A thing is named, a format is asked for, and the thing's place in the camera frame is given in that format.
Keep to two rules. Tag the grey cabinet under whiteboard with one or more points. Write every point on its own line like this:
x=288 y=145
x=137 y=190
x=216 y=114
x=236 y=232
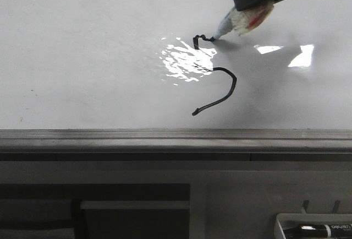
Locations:
x=168 y=199

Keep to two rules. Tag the white taped whiteboard marker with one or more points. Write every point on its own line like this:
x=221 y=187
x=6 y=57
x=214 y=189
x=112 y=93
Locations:
x=242 y=22

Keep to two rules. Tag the white marker tray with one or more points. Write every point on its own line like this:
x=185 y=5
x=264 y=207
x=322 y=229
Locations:
x=289 y=220

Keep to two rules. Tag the white whiteboard with metal frame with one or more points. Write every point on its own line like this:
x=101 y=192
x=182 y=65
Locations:
x=122 y=75

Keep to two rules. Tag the black capped marker in tray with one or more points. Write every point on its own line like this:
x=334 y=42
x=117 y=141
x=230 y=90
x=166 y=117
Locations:
x=319 y=231

